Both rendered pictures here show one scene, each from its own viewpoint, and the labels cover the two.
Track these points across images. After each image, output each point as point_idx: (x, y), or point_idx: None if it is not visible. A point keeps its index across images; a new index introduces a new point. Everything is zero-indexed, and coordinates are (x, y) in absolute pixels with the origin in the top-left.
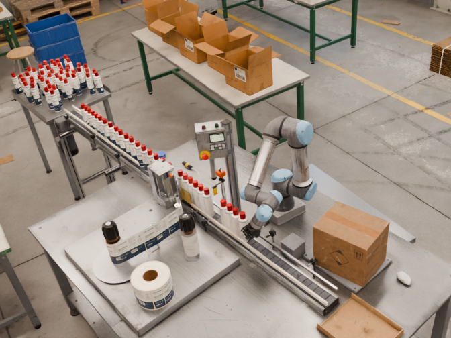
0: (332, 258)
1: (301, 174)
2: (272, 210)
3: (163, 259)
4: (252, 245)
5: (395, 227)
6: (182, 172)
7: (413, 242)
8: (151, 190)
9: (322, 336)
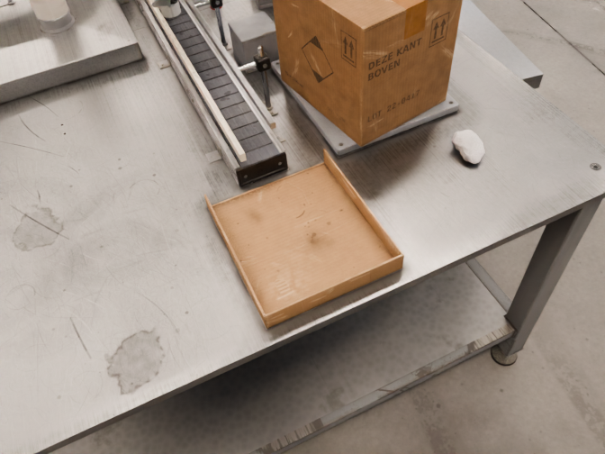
0: (307, 63)
1: None
2: None
3: (3, 21)
4: (177, 26)
5: (505, 48)
6: None
7: (535, 86)
8: None
9: (208, 228)
